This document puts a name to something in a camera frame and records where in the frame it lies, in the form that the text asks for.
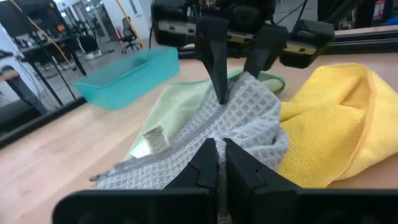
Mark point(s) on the black office chair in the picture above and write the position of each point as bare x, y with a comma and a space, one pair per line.
128, 32

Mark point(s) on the teal plastic bin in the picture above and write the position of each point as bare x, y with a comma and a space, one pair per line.
130, 77

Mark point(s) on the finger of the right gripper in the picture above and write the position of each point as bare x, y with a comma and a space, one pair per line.
214, 46
267, 46

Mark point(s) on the pale green teal-edged towel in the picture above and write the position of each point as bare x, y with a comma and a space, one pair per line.
174, 105

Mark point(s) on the light grey waffle towel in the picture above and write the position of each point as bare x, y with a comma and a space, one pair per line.
248, 124

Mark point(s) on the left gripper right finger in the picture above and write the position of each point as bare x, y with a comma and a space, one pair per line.
280, 208

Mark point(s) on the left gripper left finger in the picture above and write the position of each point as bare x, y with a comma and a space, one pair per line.
155, 208

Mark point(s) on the yellow microfiber towel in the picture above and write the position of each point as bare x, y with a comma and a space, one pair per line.
335, 124

